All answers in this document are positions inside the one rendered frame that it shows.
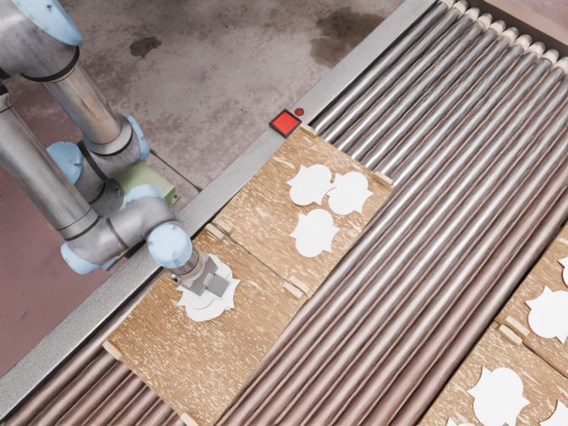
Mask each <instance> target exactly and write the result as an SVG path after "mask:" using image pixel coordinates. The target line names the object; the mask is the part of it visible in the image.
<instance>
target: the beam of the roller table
mask: <svg viewBox="0 0 568 426"><path fill-rule="evenodd" d="M438 1H439V0H406V1H404V2H403V3H402V4H401V5H400V6H399V7H398V8H397V9H396V10H395V11H394V12H393V13H391V14H390V15H389V16H388V17H387V18H386V19H385V20H384V21H383V22H382V23H381V24H380V25H378V26H377V27H376V28H375V29H374V30H373V31H372V32H371V33H370V34H369V35H368V36H366V37H365V38H364V39H363V40H362V41H361V42H360V43H359V44H358V45H357V46H356V47H355V48H353V49H352V50H351V51H350V52H349V53H348V54H347V55H346V56H345V57H344V58H343V59H342V60H341V61H340V62H339V63H338V64H337V65H336V66H335V67H334V68H333V69H332V70H331V71H330V72H329V73H327V74H326V75H325V76H324V77H323V78H322V79H321V80H320V81H319V82H318V83H317V84H316V85H314V86H313V87H312V88H311V89H310V90H309V91H308V92H307V93H306V94H305V95H304V96H302V97H301V98H300V99H299V100H298V101H297V102H296V103H295V104H294V105H293V106H292V107H291V108H289V109H288V111H289V112H291V113H292V114H293V115H295V113H294V111H295V110H296V109H297V108H302V109H303V110H304V114H303V115H302V116H300V117H299V116H296V115H295V116H296V117H298V118H299V119H301V120H302V121H303V123H305V124H307V125H308V126H309V127H311V126H312V125H313V124H314V123H315V122H316V121H317V120H318V119H319V118H320V117H321V116H322V115H323V114H324V113H325V112H326V111H327V110H328V109H329V108H330V107H332V106H333V105H334V104H335V103H336V102H337V101H338V100H339V99H340V98H341V97H342V96H343V95H344V94H345V93H346V92H347V91H348V90H349V89H350V88H351V87H352V86H353V85H354V84H355V83H356V82H358V81H359V80H360V79H361V78H362V77H363V76H364V75H365V74H366V73H367V72H368V71H369V70H370V69H371V68H372V67H373V66H374V65H375V64H376V63H377V62H378V61H379V60H380V59H381V58H382V57H383V56H384V55H385V54H386V53H387V52H388V51H389V50H390V49H391V48H392V47H393V46H394V45H395V44H396V43H397V42H398V41H399V40H400V39H401V38H402V37H403V36H404V35H405V34H406V33H407V32H408V31H410V30H411V29H412V28H413V27H414V26H415V25H416V24H417V23H418V22H419V21H420V20H421V19H422V18H423V17H424V16H425V15H426V14H427V13H428V12H429V11H430V10H431V9H432V8H433V7H434V6H436V5H437V2H438ZM286 140H287V139H285V138H284V137H282V136H281V135H280V134H278V133H277V132H276V131H275V130H274V129H272V128H271V127H269V128H268V129H267V130H266V131H265V132H264V133H262V135H260V136H259V137H258V138H257V139H256V140H255V142H253V144H251V145H250V146H249V147H248V148H247V149H246V150H245V151H244V152H243V153H242V154H241V155H240V156H238V157H237V158H236V159H235V160H234V161H233V162H232V163H231V164H230V165H229V166H228V167H226V168H225V169H224V170H223V171H222V172H221V173H220V174H219V175H218V176H217V177H216V178H215V179H213V180H212V181H211V182H210V183H209V184H208V185H207V186H206V187H205V188H204V189H203V190H202V191H200V192H199V193H198V194H197V195H196V196H195V197H194V198H193V199H192V200H191V201H190V202H189V203H187V204H186V205H185V206H184V207H183V208H182V209H181V210H180V211H179V212H178V213H177V214H176V215H175V216H176V218H177V220H178V222H179V223H180V224H181V226H182V227H183V229H184V231H185V232H186V233H187V234H188V236H189V238H190V240H191V241H193V240H194V239H195V238H196V237H197V236H198V235H199V233H200V232H201V231H202V230H203V229H204V228H205V226H206V225H207V224H209V223H210V224H211V222H212V221H213V220H214V219H215V218H216V217H217V215H218V214H219V213H220V212H221V211H222V210H223V209H224V208H225V207H226V206H227V204H228V203H229V202H230V201H231V200H232V199H233V198H234V197H235V195H236V194H237V193H238V192H239V191H240V190H241V189H242V188H243V186H244V185H245V184H246V183H247V182H248V181H249V180H250V179H251V178H252V177H253V175H254V174H255V173H256V172H257V171H258V170H259V169H260V168H261V167H262V166H263V165H264V164H265V163H266V162H267V161H268V160H269V159H270V157H271V156H272V155H273V154H274V153H275V152H276V151H277V150H278V149H279V147H280V146H281V145H282V144H283V143H284V142H285V141H286ZM163 269H164V267H163V266H162V265H159V264H158V263H157V262H156V261H155V260H154V259H153V257H152V255H151V254H150V251H149V248H148V243H145V244H144V245H143V246H142V247H141V248H140V249H139V250H138V251H136V252H135V253H134V254H133V255H132V256H131V257H130V258H129V259H128V260H127V261H126V262H125V263H123V264H122V265H121V266H120V267H119V268H118V269H117V270H116V271H115V272H114V273H113V274H112V275H110V276H109V277H108V278H107V279H106V280H105V281H104V282H103V283H102V284H101V285H100V286H99V287H98V288H97V289H96V290H95V291H93V293H91V295H89V297H88V298H86V299H85V300H84V301H83V302H82V303H81V304H80V305H79V306H78V307H77V308H76V309H75V310H73V311H72V312H71V313H70V314H69V315H68V316H67V317H66V318H65V319H64V320H63V321H62V322H60V323H59V324H58V325H57V326H56V327H55V328H54V329H53V330H52V331H51V332H50V333H49V334H47V335H46V336H45V337H44V338H43V339H42V340H41V341H40V342H39V343H38V344H37V345H36V346H34V347H33V348H32V349H31V350H30V351H29V352H28V353H27V354H26V355H25V356H24V357H23V358H21V359H20V360H19V361H18V362H17V363H16V364H15V365H14V366H13V367H12V368H11V369H10V370H9V371H8V372H7V373H6V374H5V375H4V376H3V377H2V378H1V379H0V425H1V424H2V423H3V422H6V421H7V420H8V419H9V418H10V417H11V416H12V415H13V414H15V413H16V412H17V411H18V410H19V409H20V408H21V407H22V406H23V405H24V404H25V403H26V402H27V401H28V400H29V399H30V398H31V397H32V396H33V395H34V394H35V393H36V392H37V391H38V390H39V389H40V388H41V387H42V386H43V385H44V384H45V383H46V382H47V381H48V380H49V379H50V378H51V377H52V376H53V375H54V374H55V373H56V372H57V371H58V370H59V369H60V368H61V367H62V366H63V365H64V364H65V363H67V362H68V361H69V360H70V359H71V358H72V357H73V356H74V355H75V354H76V353H77V352H78V351H79V350H80V349H81V348H82V347H83V346H84V345H85V344H86V343H87V342H88V341H89V340H90V339H91V338H93V337H94V336H95V335H96V334H97V333H98V332H99V331H100V330H101V329H102V328H103V327H104V326H105V325H106V324H107V323H108V322H109V321H110V320H111V319H112V318H113V317H114V316H115V315H116V314H117V313H118V312H120V311H121V310H122V309H123V308H124V307H125V306H126V305H127V304H128V303H129V302H130V301H131V300H132V299H133V298H134V297H135V296H136V295H137V294H138V293H139V292H140V291H141V290H142V289H143V288H144V287H146V286H147V285H148V284H149V283H150V282H151V281H152V280H153V279H154V278H155V277H156V276H157V275H158V274H159V273H160V272H161V271H162V270H163Z"/></svg>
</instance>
